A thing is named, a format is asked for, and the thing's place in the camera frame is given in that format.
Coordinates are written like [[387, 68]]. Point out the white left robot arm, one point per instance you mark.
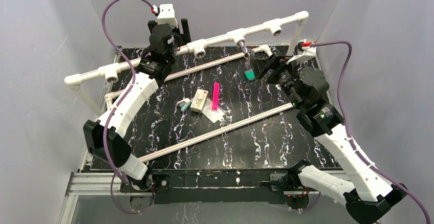
[[105, 136]]

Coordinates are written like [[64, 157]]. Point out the green square block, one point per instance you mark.
[[249, 75]]

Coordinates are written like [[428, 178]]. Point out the white small fitting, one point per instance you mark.
[[182, 102]]

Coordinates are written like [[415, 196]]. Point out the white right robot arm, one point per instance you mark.
[[366, 195]]

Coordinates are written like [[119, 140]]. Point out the pink rectangular bar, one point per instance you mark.
[[215, 96]]

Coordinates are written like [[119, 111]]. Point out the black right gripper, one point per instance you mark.
[[277, 63]]

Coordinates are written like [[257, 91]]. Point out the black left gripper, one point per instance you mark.
[[186, 38]]

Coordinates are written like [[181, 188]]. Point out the teal small fitting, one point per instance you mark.
[[185, 106]]

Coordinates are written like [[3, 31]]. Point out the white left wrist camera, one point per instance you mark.
[[167, 16]]

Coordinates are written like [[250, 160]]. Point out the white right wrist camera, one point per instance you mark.
[[306, 54]]

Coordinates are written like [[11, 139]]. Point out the beige small cardboard box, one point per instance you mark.
[[199, 100]]

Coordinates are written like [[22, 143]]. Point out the chrome water faucet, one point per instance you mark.
[[248, 52]]

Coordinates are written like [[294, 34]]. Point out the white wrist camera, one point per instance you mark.
[[167, 16], [306, 54]]

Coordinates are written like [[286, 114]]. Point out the white PVC pipe frame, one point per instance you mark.
[[110, 72]]

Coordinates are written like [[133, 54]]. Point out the clear plastic bag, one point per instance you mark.
[[213, 115]]

